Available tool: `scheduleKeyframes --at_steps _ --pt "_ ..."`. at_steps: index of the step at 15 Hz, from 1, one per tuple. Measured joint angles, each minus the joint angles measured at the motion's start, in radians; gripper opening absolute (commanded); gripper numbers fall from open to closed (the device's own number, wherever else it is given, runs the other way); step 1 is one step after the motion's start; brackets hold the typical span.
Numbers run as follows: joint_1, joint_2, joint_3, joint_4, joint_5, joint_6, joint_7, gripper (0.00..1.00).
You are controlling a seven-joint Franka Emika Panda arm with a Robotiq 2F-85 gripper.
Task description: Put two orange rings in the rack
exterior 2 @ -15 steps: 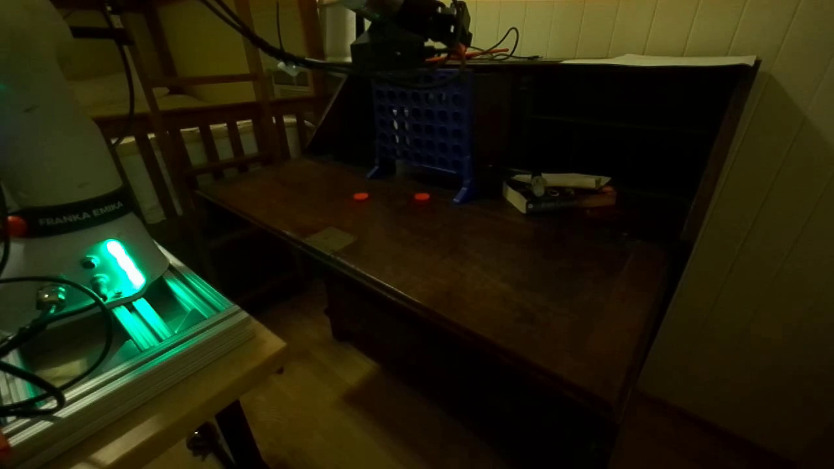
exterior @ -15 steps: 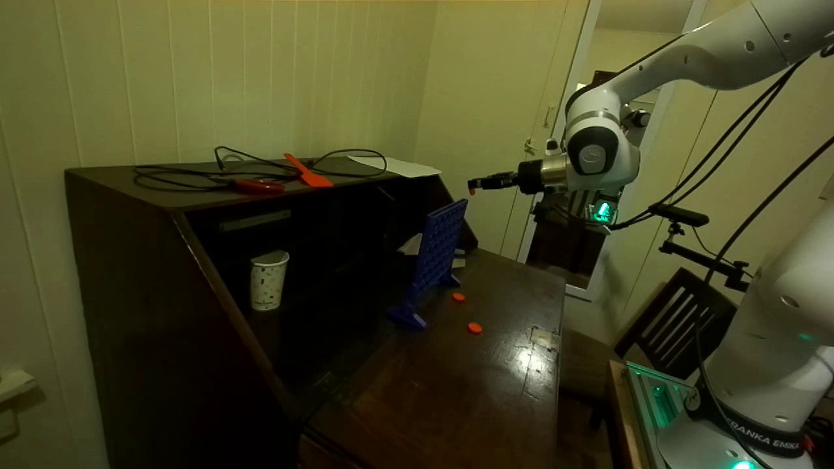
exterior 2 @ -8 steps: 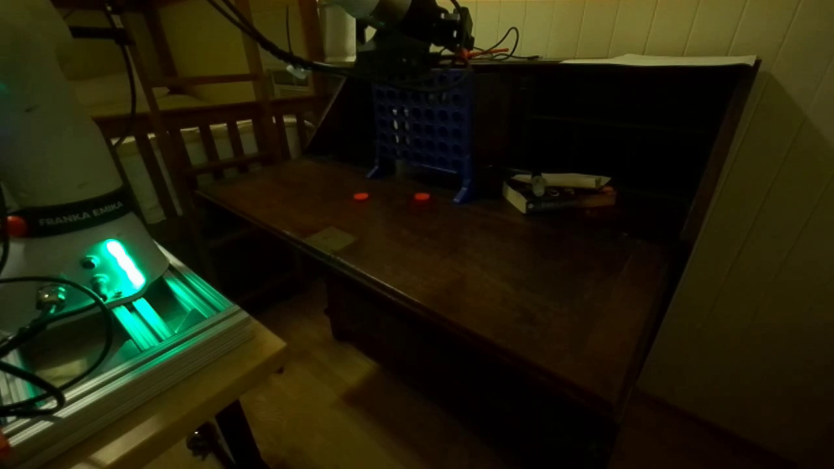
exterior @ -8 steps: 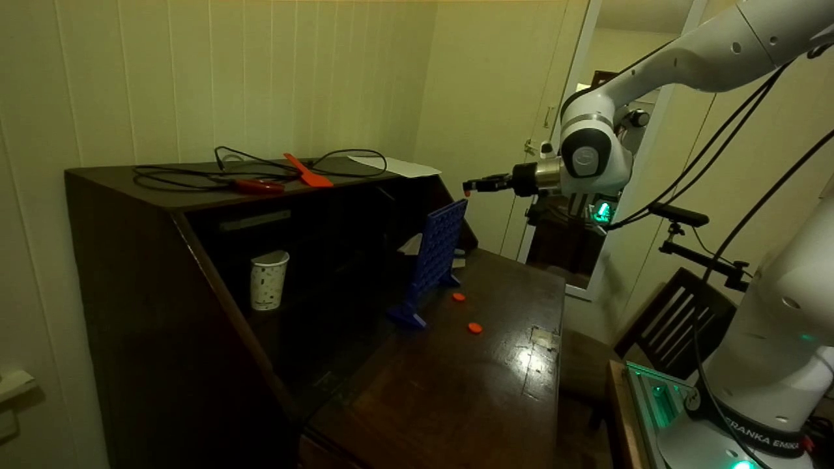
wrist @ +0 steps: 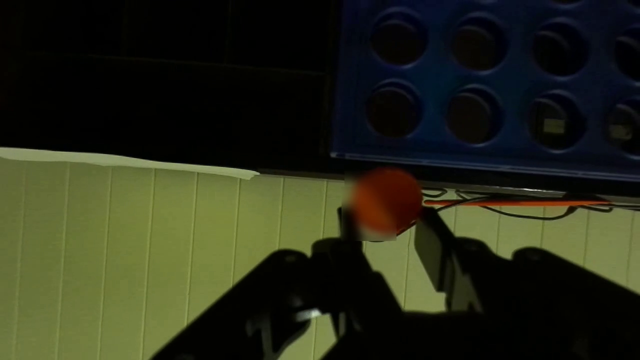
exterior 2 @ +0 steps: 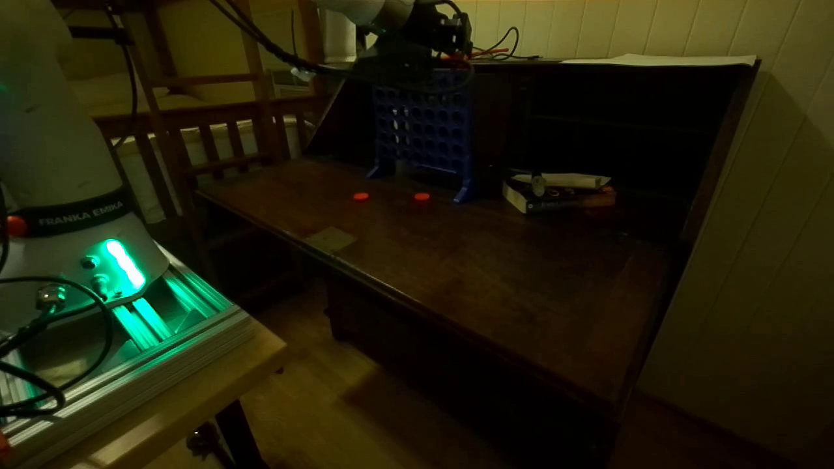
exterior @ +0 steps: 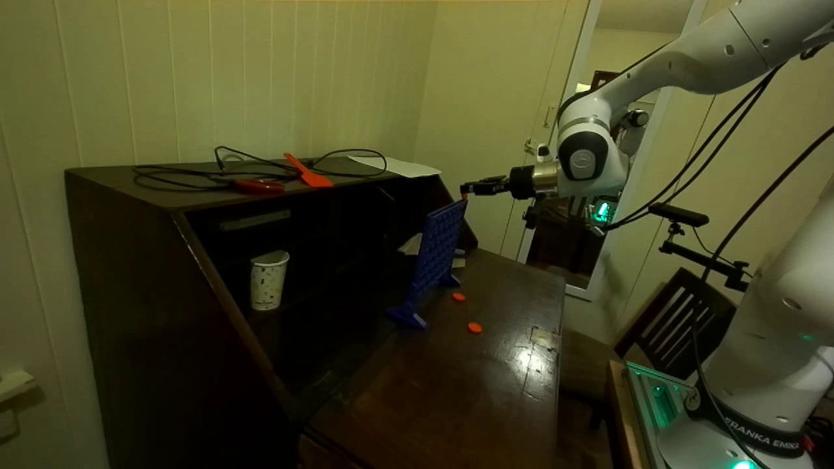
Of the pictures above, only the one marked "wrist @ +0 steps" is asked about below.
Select blue connect four rack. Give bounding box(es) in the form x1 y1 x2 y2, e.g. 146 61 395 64
330 0 640 184

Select dark wooden writing desk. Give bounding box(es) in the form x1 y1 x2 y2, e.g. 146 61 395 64
0 0 640 202

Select large white paper sheet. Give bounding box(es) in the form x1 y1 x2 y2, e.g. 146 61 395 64
0 145 259 181

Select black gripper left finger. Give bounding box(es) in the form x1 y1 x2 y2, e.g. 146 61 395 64
150 206 405 360

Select orange game disc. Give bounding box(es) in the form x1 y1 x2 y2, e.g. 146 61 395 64
349 166 426 238

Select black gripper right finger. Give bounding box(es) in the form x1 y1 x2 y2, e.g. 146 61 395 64
411 206 640 360

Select orange cable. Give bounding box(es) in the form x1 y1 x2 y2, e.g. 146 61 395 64
421 194 612 211

